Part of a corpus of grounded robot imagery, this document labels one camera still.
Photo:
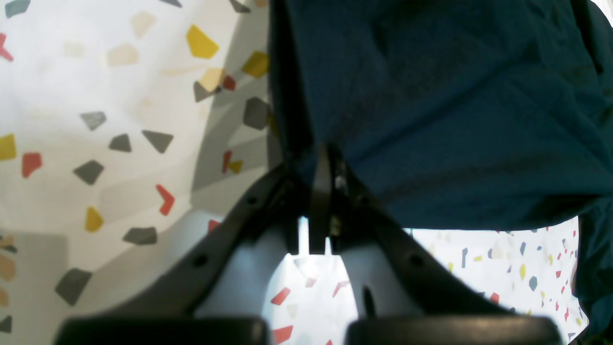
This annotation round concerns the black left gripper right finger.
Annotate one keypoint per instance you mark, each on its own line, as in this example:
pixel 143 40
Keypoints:
pixel 403 295

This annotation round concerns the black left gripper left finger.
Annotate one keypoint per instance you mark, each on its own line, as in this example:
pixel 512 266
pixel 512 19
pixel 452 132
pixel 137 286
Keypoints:
pixel 215 294

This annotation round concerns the black t-shirt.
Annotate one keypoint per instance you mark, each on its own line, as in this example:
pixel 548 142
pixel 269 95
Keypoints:
pixel 460 114

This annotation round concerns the terrazzo patterned tablecloth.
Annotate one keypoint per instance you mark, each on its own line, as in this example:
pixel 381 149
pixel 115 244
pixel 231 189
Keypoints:
pixel 129 131

